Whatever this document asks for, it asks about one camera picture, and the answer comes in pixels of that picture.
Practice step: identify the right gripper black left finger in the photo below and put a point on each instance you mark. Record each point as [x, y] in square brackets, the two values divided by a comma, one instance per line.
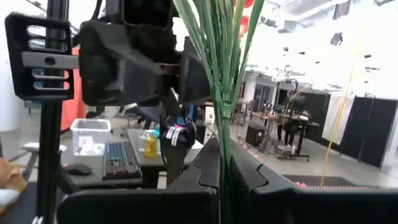
[140, 208]

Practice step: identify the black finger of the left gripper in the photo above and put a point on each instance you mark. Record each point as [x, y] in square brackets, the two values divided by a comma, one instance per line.
[192, 84]
[15, 43]

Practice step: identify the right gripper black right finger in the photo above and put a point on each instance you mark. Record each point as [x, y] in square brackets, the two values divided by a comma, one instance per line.
[311, 208]

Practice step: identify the red artificial flower bunch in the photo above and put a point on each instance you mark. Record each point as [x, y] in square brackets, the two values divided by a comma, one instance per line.
[225, 93]

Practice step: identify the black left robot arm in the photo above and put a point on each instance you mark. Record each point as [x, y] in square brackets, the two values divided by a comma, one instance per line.
[174, 161]

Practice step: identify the dark striped-edge floor mat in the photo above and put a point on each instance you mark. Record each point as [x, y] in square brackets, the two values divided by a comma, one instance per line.
[326, 181]

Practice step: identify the backlit computer keyboard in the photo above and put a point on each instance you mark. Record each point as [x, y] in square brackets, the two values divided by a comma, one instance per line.
[119, 161]

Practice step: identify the grey desk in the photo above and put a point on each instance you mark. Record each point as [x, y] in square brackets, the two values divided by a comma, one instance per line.
[96, 169]

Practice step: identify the yellow plastic bottle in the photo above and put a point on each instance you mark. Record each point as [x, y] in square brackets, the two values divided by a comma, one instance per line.
[151, 149]

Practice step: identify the orange fabric panel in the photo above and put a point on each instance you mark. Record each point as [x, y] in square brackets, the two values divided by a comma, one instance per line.
[74, 109]

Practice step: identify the clear plastic cup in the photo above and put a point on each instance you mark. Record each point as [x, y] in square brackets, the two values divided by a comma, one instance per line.
[141, 141]

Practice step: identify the black computer mouse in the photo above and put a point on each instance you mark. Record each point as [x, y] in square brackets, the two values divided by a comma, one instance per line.
[77, 169]

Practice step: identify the clear plastic storage bin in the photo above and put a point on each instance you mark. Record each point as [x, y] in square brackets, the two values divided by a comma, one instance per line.
[90, 140]

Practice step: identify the black box speaker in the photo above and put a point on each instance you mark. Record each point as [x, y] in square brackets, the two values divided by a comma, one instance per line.
[255, 135]

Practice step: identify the black work desk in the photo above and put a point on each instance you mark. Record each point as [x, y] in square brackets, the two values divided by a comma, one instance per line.
[298, 119]

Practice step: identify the white hanging sheet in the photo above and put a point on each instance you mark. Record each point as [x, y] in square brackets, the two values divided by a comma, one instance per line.
[337, 118]

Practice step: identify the black partition panel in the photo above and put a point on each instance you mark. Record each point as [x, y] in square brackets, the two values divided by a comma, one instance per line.
[370, 130]
[314, 109]

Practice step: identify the black aluminium table frame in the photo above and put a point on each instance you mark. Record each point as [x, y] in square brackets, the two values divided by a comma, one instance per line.
[49, 140]

